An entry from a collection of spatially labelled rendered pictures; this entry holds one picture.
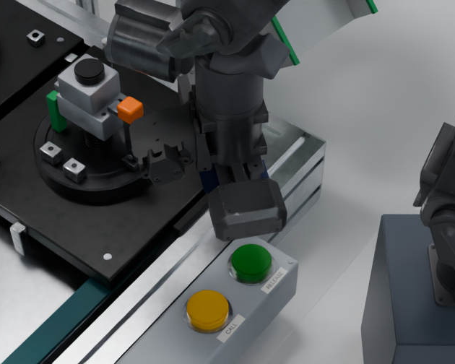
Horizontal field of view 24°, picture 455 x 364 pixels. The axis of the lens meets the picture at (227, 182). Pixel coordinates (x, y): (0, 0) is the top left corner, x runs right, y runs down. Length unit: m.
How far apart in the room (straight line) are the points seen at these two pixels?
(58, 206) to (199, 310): 0.20
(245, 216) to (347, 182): 0.40
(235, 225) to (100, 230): 0.24
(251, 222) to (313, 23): 0.41
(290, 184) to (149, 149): 0.28
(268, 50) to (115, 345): 0.34
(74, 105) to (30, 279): 0.19
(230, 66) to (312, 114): 0.50
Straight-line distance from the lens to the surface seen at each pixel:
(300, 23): 1.22
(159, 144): 0.90
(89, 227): 1.08
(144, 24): 0.87
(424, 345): 0.90
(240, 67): 0.83
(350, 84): 1.37
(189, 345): 1.00
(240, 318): 1.02
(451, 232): 0.84
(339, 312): 1.15
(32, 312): 1.09
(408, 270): 0.94
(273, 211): 0.88
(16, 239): 1.10
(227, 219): 0.87
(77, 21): 1.32
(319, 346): 1.13
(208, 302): 1.02
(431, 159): 0.83
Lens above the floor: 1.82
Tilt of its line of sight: 50 degrees down
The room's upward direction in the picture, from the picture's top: straight up
